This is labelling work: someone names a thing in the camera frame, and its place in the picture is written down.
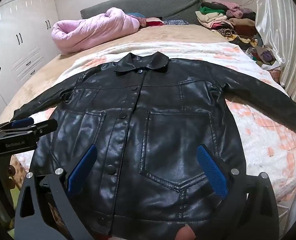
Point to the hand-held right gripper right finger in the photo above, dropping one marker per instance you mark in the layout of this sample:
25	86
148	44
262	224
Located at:
211	165

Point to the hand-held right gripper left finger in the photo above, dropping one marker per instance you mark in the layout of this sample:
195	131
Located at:
84	163

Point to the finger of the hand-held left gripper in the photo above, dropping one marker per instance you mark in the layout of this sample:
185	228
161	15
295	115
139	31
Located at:
20	123
44	127

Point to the black leather jacket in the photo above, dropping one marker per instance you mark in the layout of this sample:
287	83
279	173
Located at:
148	130

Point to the bag of clothes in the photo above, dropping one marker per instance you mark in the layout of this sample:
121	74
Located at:
262	55

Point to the pile of folded clothes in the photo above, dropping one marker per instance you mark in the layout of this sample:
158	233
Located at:
220	20

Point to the person's left hand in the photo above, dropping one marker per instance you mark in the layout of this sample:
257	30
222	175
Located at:
12	170

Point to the person's right hand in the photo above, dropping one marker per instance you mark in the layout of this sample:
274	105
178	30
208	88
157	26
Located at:
186	233

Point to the bear printed blanket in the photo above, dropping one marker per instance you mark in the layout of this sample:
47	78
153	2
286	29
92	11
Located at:
262	135

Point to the white wardrobe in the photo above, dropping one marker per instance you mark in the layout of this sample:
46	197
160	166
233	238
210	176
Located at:
18	30

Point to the pink quilt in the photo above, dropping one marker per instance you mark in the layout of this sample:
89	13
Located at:
88	31

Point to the floral box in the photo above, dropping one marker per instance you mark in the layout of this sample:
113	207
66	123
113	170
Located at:
276	75

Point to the beige bed sheet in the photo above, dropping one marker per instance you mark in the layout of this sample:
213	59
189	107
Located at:
162	33

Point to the teal cloth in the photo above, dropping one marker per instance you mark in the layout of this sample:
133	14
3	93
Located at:
135	15

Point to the blue patterned cloth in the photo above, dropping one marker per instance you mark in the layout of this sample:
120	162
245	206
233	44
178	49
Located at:
175	22

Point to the red folded cloth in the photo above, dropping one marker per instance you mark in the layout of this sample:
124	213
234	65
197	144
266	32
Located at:
153	23

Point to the cream satin curtain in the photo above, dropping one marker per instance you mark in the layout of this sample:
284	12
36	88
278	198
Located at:
280	30

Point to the grey quilted headboard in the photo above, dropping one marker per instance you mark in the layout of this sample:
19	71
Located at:
157	6

